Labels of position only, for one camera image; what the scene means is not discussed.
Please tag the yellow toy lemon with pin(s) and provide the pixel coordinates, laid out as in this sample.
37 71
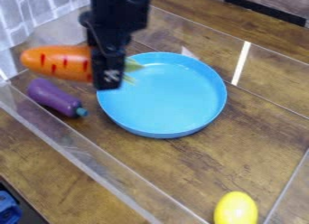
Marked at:
235 209

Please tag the blue round plate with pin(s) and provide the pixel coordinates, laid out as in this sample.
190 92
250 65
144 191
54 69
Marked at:
173 99

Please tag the orange toy carrot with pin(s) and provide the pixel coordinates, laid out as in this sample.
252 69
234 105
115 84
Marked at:
68 62

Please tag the clear acrylic enclosure wall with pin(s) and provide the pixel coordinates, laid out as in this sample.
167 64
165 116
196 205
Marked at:
252 150

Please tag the purple toy eggplant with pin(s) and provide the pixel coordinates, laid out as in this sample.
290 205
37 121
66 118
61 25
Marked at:
48 95

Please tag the blue object at corner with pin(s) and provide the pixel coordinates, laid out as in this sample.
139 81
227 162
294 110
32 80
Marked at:
9 209

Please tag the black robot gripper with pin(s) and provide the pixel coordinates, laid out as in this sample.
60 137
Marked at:
111 21

